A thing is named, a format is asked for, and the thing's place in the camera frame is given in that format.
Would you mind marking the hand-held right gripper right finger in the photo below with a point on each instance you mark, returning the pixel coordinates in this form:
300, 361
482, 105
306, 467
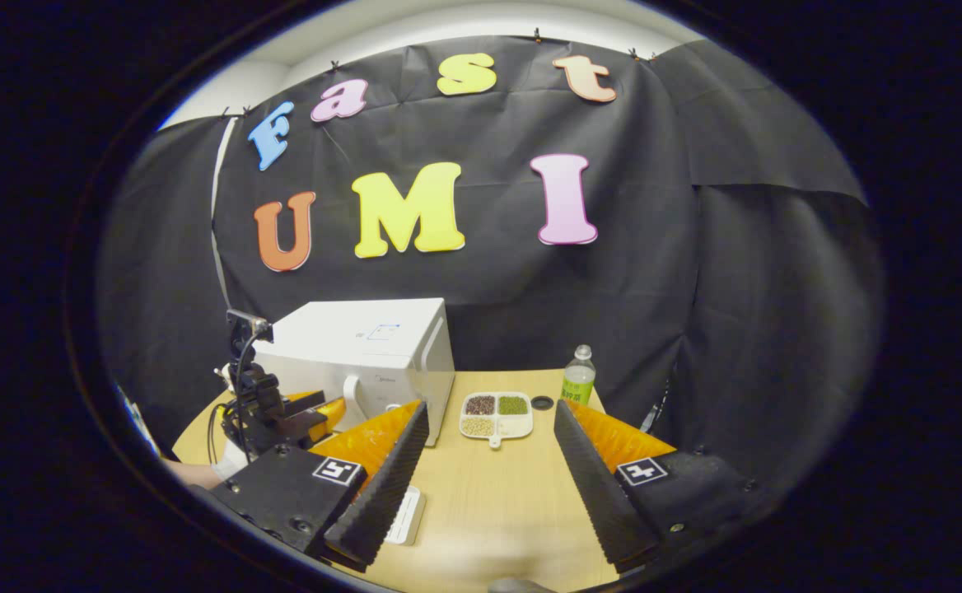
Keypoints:
600, 502

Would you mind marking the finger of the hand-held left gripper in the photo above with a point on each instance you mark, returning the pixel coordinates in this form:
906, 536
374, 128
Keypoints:
304, 403
333, 412

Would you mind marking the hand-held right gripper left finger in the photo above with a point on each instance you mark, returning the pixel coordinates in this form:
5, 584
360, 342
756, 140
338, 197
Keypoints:
382, 494

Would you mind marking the small white tray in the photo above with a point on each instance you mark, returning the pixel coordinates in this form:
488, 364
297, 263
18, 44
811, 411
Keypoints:
409, 515

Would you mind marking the white microwave oven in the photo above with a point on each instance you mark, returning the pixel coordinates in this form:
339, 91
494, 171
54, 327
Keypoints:
366, 346

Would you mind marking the small black round cap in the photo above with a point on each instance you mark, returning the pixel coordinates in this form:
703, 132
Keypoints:
543, 403

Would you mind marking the white divided plate with beans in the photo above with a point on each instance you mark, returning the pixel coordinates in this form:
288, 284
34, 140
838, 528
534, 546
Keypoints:
514, 424

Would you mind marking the green label drink bottle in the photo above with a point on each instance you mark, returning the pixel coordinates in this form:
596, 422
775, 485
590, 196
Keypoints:
577, 383

